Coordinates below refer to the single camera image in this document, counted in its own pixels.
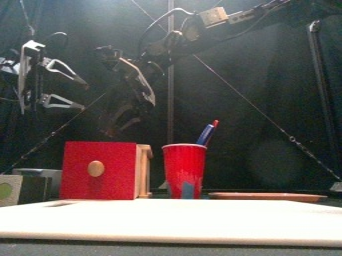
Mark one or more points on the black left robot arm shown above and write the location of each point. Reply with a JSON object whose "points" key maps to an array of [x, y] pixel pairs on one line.
{"points": [[9, 71]]}

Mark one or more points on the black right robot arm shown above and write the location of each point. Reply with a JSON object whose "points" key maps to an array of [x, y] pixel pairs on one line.
{"points": [[268, 15]]}

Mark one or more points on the toy sushi roll green centre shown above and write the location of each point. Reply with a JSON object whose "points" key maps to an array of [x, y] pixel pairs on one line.
{"points": [[11, 190]]}

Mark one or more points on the flat brown plate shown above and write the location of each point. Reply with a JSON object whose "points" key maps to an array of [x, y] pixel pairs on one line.
{"points": [[268, 197]]}

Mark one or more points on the blue pen with red tip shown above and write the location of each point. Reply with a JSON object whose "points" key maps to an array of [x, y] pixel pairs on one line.
{"points": [[206, 134]]}

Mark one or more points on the red wooden box with knob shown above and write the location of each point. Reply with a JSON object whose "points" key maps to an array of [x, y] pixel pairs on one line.
{"points": [[98, 170]]}

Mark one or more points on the red plastic cup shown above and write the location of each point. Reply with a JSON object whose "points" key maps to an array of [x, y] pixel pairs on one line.
{"points": [[185, 166]]}

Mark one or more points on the grey box container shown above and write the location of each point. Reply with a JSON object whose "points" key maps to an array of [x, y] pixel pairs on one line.
{"points": [[52, 176]]}

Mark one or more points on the white cutting board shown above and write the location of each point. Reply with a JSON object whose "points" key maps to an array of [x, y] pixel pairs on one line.
{"points": [[178, 220]]}

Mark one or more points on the thin vertical metal frame pole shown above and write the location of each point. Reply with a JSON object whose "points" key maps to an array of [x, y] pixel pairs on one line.
{"points": [[170, 110]]}

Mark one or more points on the thick dark frame post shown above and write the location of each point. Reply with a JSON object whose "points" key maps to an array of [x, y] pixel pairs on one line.
{"points": [[324, 93]]}

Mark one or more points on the grey corner bracket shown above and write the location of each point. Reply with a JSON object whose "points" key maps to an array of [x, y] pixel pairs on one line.
{"points": [[337, 187]]}

